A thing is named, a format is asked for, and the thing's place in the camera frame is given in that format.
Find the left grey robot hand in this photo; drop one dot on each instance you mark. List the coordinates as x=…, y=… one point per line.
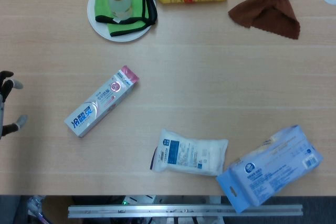
x=7, y=87

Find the aluminium profile rail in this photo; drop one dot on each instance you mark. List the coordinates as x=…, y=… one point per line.
x=183, y=211

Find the blue wet wipes pack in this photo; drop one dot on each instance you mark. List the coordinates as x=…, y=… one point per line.
x=270, y=169

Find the red and white toothpaste box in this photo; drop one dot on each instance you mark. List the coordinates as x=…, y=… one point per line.
x=102, y=100

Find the green microfibre cloth black trim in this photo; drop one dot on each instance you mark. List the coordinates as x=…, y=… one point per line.
x=123, y=6

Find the clear bottle with wooden cap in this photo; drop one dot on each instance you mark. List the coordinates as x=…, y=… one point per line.
x=119, y=1

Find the white round plate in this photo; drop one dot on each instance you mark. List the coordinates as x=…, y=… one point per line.
x=97, y=26

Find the brown cloth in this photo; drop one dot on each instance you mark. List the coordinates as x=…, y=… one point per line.
x=270, y=6

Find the white cotton pad pack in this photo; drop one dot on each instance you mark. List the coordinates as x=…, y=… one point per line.
x=191, y=153

